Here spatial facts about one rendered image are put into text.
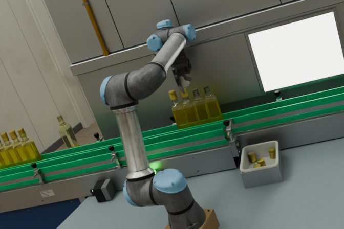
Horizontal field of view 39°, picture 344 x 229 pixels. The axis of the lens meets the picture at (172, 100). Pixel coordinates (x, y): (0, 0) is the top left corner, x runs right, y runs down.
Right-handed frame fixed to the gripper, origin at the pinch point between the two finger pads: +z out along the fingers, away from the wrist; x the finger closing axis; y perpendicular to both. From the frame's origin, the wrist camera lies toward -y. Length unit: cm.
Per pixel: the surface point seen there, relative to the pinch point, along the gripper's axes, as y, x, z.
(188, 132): -3.0, -6.4, 20.3
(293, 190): 43, -43, 40
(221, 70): 19.4, 11.7, -0.8
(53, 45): -204, 278, 12
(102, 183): -51, -19, 32
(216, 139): 11.6, -13.8, 23.5
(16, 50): -227, 241, 0
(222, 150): 13.2, -15.9, 29.0
